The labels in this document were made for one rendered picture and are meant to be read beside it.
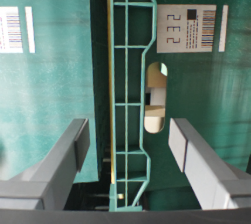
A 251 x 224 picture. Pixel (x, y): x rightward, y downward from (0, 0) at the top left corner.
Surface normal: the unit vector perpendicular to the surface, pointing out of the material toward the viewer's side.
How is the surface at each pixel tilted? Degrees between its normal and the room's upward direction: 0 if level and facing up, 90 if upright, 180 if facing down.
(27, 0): 98
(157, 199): 93
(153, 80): 90
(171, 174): 94
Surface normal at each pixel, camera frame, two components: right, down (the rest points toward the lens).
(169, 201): 0.09, -0.96
